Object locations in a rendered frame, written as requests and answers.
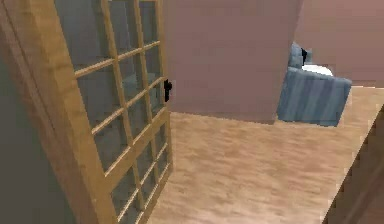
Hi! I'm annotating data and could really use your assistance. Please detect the blue sofa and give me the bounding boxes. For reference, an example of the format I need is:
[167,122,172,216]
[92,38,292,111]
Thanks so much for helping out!
[276,41,353,128]

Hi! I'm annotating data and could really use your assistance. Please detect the wooden glass-paned room door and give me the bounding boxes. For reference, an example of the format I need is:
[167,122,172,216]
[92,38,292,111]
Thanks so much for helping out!
[0,0,174,224]

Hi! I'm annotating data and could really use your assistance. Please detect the white cushion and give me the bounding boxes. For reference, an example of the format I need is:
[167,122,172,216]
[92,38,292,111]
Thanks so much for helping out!
[301,64,334,77]

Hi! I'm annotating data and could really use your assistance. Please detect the black door handle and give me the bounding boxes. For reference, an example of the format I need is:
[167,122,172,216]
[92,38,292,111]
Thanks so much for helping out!
[163,79,173,103]

